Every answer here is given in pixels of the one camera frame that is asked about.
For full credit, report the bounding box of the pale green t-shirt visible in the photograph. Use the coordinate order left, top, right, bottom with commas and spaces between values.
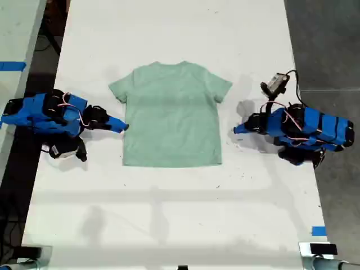
108, 60, 233, 169

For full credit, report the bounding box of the long blue tape strip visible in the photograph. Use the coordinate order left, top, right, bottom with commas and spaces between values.
0, 61, 27, 72

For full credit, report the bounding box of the white side table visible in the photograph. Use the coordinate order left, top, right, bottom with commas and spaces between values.
0, 0, 48, 175

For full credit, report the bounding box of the white box with black top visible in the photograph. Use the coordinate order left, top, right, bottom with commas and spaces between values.
298, 242, 339, 257

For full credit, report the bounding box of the black box on clear plate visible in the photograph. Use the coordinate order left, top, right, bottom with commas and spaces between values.
16, 245, 53, 261

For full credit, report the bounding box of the grey pipe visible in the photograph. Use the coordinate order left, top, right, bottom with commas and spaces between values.
301, 256, 360, 270
0, 260, 41, 270

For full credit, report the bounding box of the arm red white wire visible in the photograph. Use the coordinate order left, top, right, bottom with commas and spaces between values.
282, 107, 340, 147
57, 92, 90, 128

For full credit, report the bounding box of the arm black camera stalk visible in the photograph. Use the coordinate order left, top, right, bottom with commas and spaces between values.
261, 94, 280, 114
73, 137, 88, 163

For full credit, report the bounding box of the arm camera box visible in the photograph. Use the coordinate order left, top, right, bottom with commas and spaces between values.
49, 142, 79, 160
260, 72, 291, 97

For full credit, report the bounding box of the black floor cable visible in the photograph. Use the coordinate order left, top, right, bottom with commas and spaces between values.
35, 28, 62, 56

